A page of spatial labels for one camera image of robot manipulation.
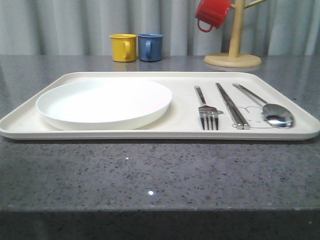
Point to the red enamel mug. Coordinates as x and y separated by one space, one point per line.
212 12

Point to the wooden mug tree stand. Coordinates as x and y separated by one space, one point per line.
235 59

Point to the steel fork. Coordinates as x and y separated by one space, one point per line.
209 115

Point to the cream rabbit serving tray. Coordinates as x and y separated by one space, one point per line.
239 116

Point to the white round plate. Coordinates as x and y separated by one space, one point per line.
104 104

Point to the yellow enamel mug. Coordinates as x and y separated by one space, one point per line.
123 47

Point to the blue enamel mug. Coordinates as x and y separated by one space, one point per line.
150 47

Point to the steel spoon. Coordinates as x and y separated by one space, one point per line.
276 115

